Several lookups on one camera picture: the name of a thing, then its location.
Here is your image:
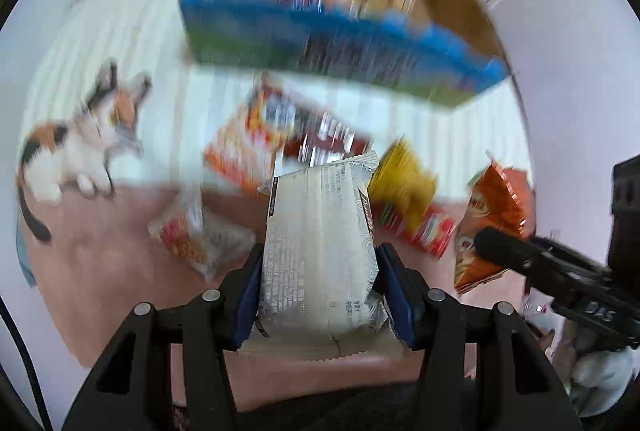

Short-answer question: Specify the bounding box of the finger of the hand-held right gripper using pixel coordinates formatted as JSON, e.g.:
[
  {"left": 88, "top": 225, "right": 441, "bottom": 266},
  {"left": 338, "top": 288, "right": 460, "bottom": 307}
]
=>
[{"left": 472, "top": 226, "right": 610, "bottom": 303}]

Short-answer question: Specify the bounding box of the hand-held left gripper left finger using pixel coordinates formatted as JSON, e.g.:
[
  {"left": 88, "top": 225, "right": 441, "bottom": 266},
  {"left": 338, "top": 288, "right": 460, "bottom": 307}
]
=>
[{"left": 60, "top": 242, "right": 265, "bottom": 431}]

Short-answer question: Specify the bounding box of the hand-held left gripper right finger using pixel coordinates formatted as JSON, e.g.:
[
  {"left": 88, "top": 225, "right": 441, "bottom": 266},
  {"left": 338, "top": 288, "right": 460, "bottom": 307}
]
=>
[{"left": 375, "top": 242, "right": 586, "bottom": 431}]

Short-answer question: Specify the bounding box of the orange chip packet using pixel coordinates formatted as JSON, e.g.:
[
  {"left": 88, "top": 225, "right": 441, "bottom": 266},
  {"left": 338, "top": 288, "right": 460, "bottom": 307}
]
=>
[{"left": 452, "top": 154, "right": 536, "bottom": 296}]

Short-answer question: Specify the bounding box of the small orange white snack packet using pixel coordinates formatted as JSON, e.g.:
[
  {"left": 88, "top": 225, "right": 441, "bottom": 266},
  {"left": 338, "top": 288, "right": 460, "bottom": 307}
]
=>
[{"left": 147, "top": 191, "right": 256, "bottom": 282}]

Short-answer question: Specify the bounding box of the orange red snack packet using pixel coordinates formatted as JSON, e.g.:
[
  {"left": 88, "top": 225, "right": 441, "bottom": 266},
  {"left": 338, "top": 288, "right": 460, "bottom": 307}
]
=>
[{"left": 202, "top": 74, "right": 301, "bottom": 194}]

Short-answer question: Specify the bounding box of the dark red snack packet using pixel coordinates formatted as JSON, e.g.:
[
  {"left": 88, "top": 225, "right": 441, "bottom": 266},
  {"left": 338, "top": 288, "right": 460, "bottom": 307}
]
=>
[{"left": 285, "top": 106, "right": 373, "bottom": 162}]

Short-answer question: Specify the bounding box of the cardboard box with blue side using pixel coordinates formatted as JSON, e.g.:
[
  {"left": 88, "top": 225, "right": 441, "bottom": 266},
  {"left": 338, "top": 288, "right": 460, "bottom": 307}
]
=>
[{"left": 179, "top": 0, "right": 511, "bottom": 108}]

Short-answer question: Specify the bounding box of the dark cloth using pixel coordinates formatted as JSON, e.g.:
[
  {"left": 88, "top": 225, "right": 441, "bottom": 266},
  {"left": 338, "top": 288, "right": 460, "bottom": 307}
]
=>
[{"left": 172, "top": 378, "right": 476, "bottom": 431}]

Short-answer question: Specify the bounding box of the grey cloth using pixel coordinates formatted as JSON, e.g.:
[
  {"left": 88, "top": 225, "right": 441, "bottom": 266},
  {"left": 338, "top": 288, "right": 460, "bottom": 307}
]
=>
[{"left": 545, "top": 326, "right": 636, "bottom": 417}]

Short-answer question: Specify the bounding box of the striped cat print blanket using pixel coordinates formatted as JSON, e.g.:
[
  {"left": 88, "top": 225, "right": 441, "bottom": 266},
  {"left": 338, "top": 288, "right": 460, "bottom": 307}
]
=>
[{"left": 15, "top": 0, "right": 538, "bottom": 414}]

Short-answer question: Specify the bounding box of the black cable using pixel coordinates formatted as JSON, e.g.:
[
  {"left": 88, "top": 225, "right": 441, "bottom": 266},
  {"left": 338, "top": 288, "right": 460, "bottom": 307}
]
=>
[{"left": 0, "top": 298, "right": 53, "bottom": 431}]

